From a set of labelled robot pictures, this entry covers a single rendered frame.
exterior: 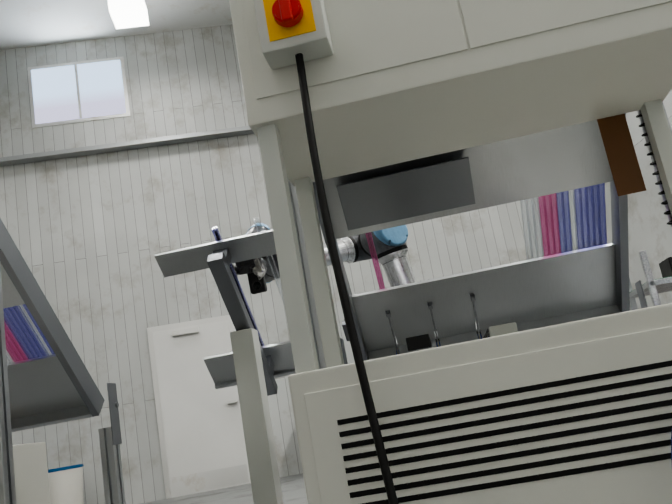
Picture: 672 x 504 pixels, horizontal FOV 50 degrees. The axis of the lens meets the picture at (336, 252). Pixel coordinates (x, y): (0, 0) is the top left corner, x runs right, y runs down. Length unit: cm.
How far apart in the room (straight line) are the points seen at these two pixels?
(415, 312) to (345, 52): 92
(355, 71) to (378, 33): 7
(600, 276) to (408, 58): 99
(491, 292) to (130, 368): 824
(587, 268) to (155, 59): 966
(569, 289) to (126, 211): 876
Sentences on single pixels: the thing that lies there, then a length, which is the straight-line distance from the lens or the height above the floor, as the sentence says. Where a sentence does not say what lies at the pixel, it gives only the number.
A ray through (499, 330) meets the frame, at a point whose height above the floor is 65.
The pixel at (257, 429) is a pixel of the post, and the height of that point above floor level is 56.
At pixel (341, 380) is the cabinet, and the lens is 101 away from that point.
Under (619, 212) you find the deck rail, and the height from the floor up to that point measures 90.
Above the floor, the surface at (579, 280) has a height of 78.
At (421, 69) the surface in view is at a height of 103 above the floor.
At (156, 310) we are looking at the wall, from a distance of 988.
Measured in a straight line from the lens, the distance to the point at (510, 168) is 170.
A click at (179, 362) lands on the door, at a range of 969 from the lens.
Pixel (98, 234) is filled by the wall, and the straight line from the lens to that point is 1027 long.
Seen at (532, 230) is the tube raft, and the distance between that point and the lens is 181.
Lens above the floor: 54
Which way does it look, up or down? 13 degrees up
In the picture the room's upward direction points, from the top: 10 degrees counter-clockwise
